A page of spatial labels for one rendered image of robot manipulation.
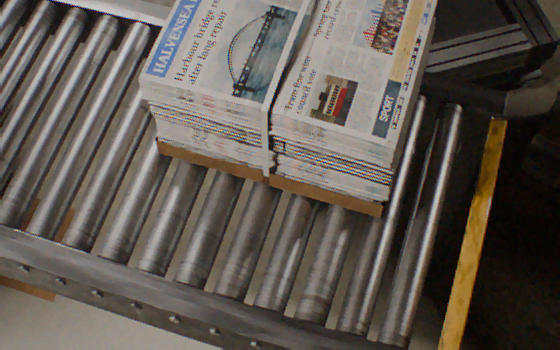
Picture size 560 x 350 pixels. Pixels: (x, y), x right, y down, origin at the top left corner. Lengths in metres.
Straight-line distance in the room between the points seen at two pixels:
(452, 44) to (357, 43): 1.08
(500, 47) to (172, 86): 1.30
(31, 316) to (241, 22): 1.19
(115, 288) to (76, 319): 0.87
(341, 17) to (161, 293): 0.49
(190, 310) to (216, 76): 0.35
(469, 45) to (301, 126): 1.20
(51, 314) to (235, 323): 0.99
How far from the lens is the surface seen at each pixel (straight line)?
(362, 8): 1.18
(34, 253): 1.28
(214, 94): 1.09
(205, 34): 1.15
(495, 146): 1.34
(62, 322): 2.10
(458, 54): 2.19
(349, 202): 1.23
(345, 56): 1.13
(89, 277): 1.24
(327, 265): 1.22
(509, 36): 2.27
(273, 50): 1.13
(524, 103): 2.43
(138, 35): 1.47
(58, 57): 1.47
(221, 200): 1.27
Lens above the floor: 1.93
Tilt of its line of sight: 61 degrees down
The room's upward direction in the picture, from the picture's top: straight up
